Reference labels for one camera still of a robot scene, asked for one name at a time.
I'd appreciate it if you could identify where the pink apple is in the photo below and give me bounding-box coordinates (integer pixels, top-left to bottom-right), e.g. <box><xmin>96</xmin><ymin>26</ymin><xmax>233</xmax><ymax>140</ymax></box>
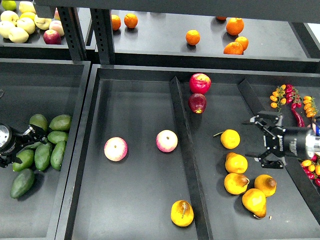
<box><xmin>156</xmin><ymin>129</ymin><xmax>178</xmax><ymax>153</ymax></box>
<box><xmin>104</xmin><ymin>137</ymin><xmax>128</xmax><ymax>162</ymax></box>

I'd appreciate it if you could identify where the green avocado upper left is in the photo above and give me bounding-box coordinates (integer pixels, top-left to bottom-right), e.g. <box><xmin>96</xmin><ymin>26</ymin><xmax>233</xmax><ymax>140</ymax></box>
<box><xmin>29</xmin><ymin>113</ymin><xmax>48</xmax><ymax>132</ymax></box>

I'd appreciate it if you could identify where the dark red apple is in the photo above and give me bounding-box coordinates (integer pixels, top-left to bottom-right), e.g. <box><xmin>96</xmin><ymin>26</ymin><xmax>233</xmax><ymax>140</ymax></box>
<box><xmin>188</xmin><ymin>93</ymin><xmax>207</xmax><ymax>114</ymax></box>

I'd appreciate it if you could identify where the green avocado far left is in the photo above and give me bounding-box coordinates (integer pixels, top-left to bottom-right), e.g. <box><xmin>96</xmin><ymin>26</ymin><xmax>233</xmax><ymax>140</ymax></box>
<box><xmin>12</xmin><ymin>149</ymin><xmax>35</xmax><ymax>172</ymax></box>

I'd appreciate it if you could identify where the dark green avocado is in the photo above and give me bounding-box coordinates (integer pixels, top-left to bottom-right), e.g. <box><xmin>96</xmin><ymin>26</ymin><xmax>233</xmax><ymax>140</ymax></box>
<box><xmin>10</xmin><ymin>168</ymin><xmax>36</xmax><ymax>199</ymax></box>

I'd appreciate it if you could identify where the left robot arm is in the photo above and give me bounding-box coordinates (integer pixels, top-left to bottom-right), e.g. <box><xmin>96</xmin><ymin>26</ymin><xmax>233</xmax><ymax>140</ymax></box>
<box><xmin>0</xmin><ymin>123</ymin><xmax>47</xmax><ymax>168</ymax></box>

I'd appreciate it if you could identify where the orange tomato bunch right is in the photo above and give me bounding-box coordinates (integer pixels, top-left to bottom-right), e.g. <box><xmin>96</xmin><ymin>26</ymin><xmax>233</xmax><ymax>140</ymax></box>
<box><xmin>303</xmin><ymin>95</ymin><xmax>318</xmax><ymax>118</ymax></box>

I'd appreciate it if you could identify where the mixed tomato bunch lower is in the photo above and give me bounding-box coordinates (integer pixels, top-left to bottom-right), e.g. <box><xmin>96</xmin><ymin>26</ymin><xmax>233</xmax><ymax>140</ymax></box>
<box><xmin>300</xmin><ymin>154</ymin><xmax>320</xmax><ymax>187</ymax></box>

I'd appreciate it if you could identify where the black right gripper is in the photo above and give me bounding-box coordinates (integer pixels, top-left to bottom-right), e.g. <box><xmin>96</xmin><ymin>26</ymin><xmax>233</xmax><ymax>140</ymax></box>
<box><xmin>241</xmin><ymin>110</ymin><xmax>309</xmax><ymax>169</ymax></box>

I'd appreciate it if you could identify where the pink apple right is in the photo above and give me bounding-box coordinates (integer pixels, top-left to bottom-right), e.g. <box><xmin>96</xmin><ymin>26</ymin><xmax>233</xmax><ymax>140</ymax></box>
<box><xmin>156</xmin><ymin>129</ymin><xmax>178</xmax><ymax>153</ymax></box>

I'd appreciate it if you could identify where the pale yellow apple centre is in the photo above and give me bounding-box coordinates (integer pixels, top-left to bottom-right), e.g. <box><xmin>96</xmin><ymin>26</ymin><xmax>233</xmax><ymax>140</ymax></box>
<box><xmin>16</xmin><ymin>17</ymin><xmax>36</xmax><ymax>35</ymax></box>

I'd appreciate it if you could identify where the front orange on shelf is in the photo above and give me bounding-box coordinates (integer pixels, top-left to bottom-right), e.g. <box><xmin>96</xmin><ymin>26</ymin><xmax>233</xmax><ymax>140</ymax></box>
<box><xmin>223</xmin><ymin>41</ymin><xmax>244</xmax><ymax>55</ymax></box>

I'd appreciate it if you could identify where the yellow pear with stem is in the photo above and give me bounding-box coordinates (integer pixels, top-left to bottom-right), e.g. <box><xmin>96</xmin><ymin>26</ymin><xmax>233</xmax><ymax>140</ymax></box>
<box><xmin>170</xmin><ymin>200</ymin><xmax>194</xmax><ymax>227</ymax></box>

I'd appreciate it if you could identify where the black tray divider left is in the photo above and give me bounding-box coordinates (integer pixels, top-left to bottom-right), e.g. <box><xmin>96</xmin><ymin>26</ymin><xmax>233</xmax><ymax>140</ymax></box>
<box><xmin>169</xmin><ymin>76</ymin><xmax>213</xmax><ymax>240</ymax></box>

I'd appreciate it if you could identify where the round yellow pear top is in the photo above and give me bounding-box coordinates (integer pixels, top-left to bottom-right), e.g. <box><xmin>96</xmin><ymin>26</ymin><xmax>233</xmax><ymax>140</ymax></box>
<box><xmin>213</xmin><ymin>129</ymin><xmax>241</xmax><ymax>150</ymax></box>

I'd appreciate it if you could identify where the yellow pear brown tip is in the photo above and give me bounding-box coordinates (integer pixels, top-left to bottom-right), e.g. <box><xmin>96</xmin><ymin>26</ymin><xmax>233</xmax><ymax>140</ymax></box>
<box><xmin>254</xmin><ymin>174</ymin><xmax>277</xmax><ymax>197</ymax></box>

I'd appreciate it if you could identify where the black tray divider right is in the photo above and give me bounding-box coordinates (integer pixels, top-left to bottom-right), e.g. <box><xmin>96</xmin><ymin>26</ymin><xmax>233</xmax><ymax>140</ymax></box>
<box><xmin>237</xmin><ymin>79</ymin><xmax>320</xmax><ymax>221</ymax></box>

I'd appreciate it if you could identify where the red chili pepper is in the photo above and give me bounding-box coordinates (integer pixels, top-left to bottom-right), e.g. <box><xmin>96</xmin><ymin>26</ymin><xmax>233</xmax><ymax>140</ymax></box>
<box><xmin>291</xmin><ymin>108</ymin><xmax>305</xmax><ymax>128</ymax></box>

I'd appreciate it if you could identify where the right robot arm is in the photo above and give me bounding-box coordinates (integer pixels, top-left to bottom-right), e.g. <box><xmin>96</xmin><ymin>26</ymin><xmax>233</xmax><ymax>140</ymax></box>
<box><xmin>242</xmin><ymin>110</ymin><xmax>320</xmax><ymax>169</ymax></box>

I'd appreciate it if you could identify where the green avocado upper right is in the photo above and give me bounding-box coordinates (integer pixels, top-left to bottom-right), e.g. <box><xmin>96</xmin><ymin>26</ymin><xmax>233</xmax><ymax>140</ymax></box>
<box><xmin>49</xmin><ymin>114</ymin><xmax>72</xmax><ymax>132</ymax></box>

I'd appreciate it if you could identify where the bright red apple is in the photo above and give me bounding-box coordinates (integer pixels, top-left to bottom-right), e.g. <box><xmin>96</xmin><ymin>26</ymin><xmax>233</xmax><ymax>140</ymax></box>
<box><xmin>189</xmin><ymin>73</ymin><xmax>212</xmax><ymax>95</ymax></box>

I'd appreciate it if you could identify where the black left tray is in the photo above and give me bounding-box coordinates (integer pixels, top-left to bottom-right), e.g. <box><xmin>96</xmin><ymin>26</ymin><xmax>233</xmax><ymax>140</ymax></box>
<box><xmin>0</xmin><ymin>58</ymin><xmax>91</xmax><ymax>240</ymax></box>

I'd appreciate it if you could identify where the green avocado middle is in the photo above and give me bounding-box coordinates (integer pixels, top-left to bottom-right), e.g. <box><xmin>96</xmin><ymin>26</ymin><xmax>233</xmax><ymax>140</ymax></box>
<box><xmin>47</xmin><ymin>130</ymin><xmax>69</xmax><ymax>145</ymax></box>

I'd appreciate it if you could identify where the pink peach on shelf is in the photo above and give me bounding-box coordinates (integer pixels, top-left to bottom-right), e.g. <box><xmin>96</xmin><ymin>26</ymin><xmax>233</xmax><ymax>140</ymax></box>
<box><xmin>49</xmin><ymin>20</ymin><xmax>65</xmax><ymax>37</ymax></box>

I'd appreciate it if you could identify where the green avocado lower right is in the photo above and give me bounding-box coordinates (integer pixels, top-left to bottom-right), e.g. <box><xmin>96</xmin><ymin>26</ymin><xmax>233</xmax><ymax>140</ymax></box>
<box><xmin>50</xmin><ymin>141</ymin><xmax>67</xmax><ymax>171</ymax></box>

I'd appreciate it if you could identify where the red cherry tomato bunch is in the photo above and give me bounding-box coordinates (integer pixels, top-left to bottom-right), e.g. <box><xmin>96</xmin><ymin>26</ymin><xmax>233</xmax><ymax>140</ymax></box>
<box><xmin>285</xmin><ymin>84</ymin><xmax>302</xmax><ymax>109</ymax></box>

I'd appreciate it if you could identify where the orange cherry tomato bunch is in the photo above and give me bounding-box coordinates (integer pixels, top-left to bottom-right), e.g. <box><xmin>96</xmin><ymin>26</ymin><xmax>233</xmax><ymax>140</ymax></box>
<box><xmin>269</xmin><ymin>84</ymin><xmax>287</xmax><ymax>112</ymax></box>

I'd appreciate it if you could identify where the red apple on shelf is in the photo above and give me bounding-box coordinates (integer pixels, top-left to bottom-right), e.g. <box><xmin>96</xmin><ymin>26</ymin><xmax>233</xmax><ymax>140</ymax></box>
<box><xmin>43</xmin><ymin>29</ymin><xmax>62</xmax><ymax>45</ymax></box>

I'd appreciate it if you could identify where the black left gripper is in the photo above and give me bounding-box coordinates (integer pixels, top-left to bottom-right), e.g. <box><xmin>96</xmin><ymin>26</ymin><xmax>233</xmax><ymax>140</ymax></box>
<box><xmin>0</xmin><ymin>124</ymin><xmax>48</xmax><ymax>168</ymax></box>

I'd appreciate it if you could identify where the small orange on shelf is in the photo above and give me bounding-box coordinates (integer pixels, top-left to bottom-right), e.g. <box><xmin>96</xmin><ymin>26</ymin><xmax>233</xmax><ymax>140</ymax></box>
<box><xmin>235</xmin><ymin>36</ymin><xmax>249</xmax><ymax>51</ymax></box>

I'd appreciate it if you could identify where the pink apple left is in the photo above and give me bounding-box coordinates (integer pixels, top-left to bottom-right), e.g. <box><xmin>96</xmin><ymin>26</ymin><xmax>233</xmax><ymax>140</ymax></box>
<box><xmin>104</xmin><ymin>137</ymin><xmax>128</xmax><ymax>162</ymax></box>

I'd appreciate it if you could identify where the large orange on shelf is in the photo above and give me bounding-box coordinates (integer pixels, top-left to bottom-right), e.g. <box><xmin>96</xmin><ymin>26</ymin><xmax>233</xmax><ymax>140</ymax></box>
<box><xmin>225</xmin><ymin>17</ymin><xmax>245</xmax><ymax>36</ymax></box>

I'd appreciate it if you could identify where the yellow pear bottom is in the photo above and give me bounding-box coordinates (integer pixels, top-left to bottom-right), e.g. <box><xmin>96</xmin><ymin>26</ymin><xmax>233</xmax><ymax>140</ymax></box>
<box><xmin>242</xmin><ymin>188</ymin><xmax>267</xmax><ymax>219</ymax></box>

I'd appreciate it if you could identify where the black shelf post left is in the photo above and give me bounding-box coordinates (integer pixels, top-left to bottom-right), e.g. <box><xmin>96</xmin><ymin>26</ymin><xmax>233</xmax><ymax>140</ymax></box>
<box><xmin>57</xmin><ymin>6</ymin><xmax>87</xmax><ymax>61</ymax></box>

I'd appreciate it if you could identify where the pale yellow apple front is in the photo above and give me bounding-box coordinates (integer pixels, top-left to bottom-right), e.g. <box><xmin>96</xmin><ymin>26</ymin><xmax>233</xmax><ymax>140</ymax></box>
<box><xmin>8</xmin><ymin>27</ymin><xmax>29</xmax><ymax>44</ymax></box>

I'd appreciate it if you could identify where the black tray divider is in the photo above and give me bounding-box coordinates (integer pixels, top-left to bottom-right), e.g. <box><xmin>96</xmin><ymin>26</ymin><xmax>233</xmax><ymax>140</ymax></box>
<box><xmin>169</xmin><ymin>76</ymin><xmax>213</xmax><ymax>240</ymax></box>
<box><xmin>237</xmin><ymin>79</ymin><xmax>320</xmax><ymax>221</ymax></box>

